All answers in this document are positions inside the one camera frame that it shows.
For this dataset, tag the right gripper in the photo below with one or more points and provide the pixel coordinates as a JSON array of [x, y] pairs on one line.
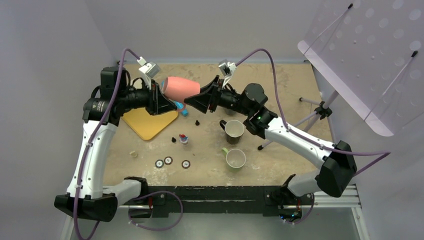
[[201, 101]]

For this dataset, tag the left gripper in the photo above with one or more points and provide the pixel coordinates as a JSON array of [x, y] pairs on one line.
[[158, 103]]

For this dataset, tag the pink mug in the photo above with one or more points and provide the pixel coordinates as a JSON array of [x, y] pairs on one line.
[[179, 88]]

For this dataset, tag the black mug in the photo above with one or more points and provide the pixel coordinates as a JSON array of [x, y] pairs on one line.
[[233, 129]]

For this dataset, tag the light green mug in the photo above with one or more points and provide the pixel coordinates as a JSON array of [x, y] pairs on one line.
[[234, 158]]

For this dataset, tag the grey mug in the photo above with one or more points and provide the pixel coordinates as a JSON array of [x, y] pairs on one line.
[[229, 112]]

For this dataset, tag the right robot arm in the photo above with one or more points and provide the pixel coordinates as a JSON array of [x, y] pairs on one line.
[[335, 163]]

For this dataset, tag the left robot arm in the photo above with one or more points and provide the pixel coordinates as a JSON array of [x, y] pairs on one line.
[[86, 197]]

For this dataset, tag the blue plastic tube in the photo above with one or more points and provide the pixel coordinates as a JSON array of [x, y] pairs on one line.
[[181, 109]]

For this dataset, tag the yellow tray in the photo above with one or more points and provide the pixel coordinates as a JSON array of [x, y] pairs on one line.
[[147, 126]]

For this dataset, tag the small cream cap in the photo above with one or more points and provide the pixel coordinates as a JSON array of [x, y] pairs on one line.
[[133, 154]]

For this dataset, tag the right round token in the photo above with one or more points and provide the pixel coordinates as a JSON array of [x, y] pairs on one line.
[[185, 164]]

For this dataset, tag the black base bar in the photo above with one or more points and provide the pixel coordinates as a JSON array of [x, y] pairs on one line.
[[267, 200]]

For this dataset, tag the translucent perforated panel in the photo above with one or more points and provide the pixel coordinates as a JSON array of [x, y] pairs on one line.
[[372, 53]]

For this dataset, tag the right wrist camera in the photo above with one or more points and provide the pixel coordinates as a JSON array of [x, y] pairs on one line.
[[228, 69]]

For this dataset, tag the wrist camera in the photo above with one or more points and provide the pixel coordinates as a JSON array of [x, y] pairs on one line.
[[148, 69], [228, 69]]

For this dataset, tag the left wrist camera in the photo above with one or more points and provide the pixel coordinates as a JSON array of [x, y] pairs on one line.
[[148, 69]]

